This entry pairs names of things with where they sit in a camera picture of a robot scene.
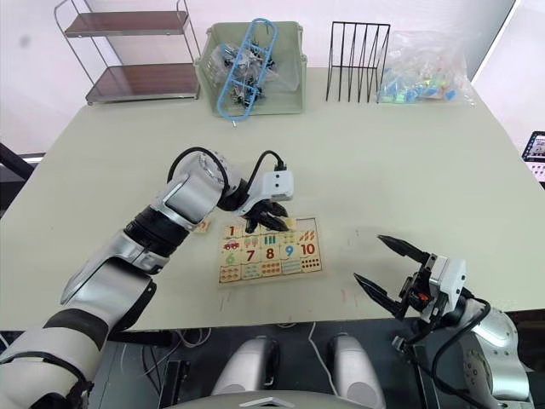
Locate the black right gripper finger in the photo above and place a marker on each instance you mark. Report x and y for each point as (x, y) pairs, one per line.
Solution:
(404, 249)
(379, 289)

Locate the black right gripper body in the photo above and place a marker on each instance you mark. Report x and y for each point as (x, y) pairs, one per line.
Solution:
(419, 294)

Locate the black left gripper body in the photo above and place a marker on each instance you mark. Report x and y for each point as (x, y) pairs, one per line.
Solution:
(262, 209)

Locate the wooden yellow number 4 tile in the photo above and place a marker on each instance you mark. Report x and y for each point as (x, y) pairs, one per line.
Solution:
(290, 222)

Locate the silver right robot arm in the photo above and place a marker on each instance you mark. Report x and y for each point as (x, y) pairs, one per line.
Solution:
(502, 341)

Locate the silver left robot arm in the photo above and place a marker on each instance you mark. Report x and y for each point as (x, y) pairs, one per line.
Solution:
(106, 272)

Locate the wooden number puzzle board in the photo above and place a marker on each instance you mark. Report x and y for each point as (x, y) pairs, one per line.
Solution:
(307, 222)

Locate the wooden red number 8 tile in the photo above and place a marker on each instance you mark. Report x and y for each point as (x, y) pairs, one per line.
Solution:
(269, 253)

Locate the wooden red number 1 tile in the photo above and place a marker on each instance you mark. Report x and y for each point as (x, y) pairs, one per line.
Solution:
(232, 230)

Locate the wooden red number 7 tile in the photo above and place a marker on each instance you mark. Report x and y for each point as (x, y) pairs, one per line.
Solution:
(250, 255)

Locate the wooden blue number 9 tile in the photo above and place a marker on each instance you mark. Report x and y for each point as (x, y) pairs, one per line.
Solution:
(289, 251)

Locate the wooden red number 10 tile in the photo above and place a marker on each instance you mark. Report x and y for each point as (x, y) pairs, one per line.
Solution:
(307, 249)

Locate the wooden green number 6 tile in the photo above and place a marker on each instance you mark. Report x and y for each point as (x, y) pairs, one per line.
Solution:
(230, 257)

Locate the wooden number 5 tile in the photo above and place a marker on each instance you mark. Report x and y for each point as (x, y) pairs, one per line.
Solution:
(204, 227)

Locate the wooden teal pencils picture tile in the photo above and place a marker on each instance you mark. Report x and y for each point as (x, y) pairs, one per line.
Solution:
(269, 240)

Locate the wooden two-items picture tile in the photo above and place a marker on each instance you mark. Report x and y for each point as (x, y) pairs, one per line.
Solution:
(250, 243)

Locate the wooden bees picture tile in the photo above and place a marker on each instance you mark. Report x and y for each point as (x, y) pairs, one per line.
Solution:
(288, 237)

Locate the wooden carrots picture tile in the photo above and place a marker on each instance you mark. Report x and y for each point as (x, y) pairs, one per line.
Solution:
(307, 235)

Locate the wooden red car picture tile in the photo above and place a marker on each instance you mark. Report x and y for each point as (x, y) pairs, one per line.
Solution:
(231, 244)

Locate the wooden red leaves picture tile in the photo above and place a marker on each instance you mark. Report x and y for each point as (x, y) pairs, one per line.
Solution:
(270, 268)

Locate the wooden seven-items picture tile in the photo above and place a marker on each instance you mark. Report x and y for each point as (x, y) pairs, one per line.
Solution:
(250, 270)

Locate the wooden blue candies picture tile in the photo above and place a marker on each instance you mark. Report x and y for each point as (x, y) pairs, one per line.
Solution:
(291, 266)

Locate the wooden ladybugs picture tile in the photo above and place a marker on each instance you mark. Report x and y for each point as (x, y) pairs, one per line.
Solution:
(310, 264)

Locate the wooden six-items picture tile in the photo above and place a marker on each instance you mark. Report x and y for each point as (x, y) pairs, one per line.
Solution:
(230, 273)

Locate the silver grey rounded shell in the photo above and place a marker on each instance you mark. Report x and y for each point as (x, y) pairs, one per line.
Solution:
(353, 366)
(242, 366)

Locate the pale green plastic basket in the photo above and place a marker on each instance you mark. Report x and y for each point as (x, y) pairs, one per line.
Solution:
(289, 102)

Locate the blue plastic clip hanger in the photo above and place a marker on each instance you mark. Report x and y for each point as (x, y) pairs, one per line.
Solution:
(223, 102)

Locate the heap of black clips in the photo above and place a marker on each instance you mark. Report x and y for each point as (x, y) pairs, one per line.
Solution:
(264, 64)

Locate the grey robot chest plate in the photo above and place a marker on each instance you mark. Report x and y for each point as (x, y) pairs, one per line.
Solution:
(272, 402)

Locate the metal two-tier shelf rack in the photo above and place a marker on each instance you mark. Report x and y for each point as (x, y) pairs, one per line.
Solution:
(145, 81)

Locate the clear bag of colourful pieces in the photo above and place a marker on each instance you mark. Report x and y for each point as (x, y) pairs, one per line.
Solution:
(421, 72)

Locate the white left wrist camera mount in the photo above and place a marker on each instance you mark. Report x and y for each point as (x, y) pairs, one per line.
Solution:
(279, 185)

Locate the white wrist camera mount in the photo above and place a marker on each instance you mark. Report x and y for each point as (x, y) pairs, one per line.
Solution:
(279, 185)
(451, 277)

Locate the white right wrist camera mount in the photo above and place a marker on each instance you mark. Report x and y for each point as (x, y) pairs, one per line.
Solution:
(451, 277)

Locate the black metal stand frame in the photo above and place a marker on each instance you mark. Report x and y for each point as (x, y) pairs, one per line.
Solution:
(17, 166)

